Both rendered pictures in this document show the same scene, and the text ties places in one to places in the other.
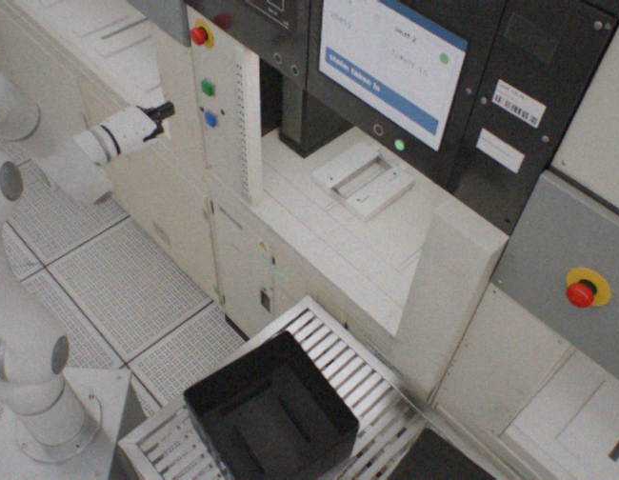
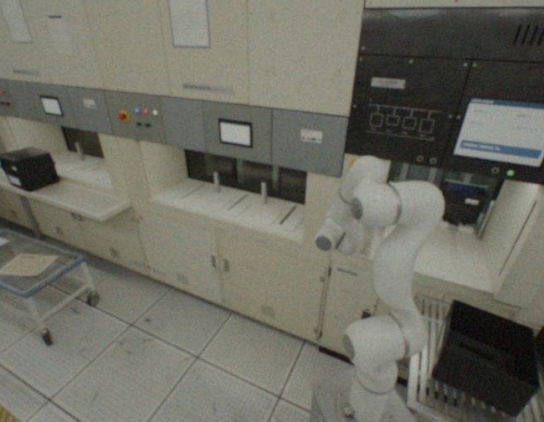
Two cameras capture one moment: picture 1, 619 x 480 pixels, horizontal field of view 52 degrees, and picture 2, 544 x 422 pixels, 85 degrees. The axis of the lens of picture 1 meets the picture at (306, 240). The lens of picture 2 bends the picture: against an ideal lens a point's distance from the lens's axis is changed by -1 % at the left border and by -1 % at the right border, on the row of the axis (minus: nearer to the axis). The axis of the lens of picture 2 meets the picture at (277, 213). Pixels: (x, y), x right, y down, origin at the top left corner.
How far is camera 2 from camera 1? 1.10 m
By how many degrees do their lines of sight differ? 27
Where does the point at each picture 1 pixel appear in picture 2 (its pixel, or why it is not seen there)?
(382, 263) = (445, 263)
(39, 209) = (177, 326)
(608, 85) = not seen: outside the picture
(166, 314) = (284, 359)
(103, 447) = (402, 411)
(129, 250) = (241, 331)
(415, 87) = (527, 139)
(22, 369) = (421, 339)
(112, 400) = not seen: hidden behind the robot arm
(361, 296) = (454, 279)
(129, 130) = not seen: hidden behind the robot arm
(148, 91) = (269, 225)
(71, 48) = (215, 217)
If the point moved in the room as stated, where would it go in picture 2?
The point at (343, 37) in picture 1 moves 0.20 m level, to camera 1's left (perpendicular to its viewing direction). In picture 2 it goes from (476, 131) to (434, 134)
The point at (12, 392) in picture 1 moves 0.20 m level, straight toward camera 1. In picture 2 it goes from (387, 373) to (464, 401)
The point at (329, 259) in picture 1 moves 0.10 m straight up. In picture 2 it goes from (424, 268) to (429, 252)
